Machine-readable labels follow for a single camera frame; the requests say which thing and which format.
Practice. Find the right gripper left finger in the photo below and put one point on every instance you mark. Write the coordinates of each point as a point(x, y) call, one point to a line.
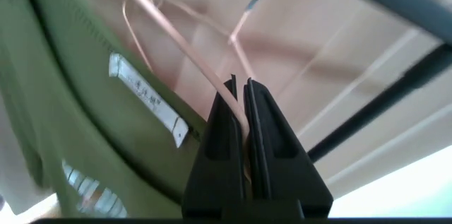
point(212, 188)

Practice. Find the green long-sleeved shirt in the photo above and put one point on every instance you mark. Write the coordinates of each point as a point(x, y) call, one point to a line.
point(70, 93)

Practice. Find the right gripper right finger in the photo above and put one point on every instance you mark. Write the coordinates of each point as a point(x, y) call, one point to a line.
point(293, 192)

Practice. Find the pink clothes hanger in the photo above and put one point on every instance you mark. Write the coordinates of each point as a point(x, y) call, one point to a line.
point(180, 45)
point(242, 58)

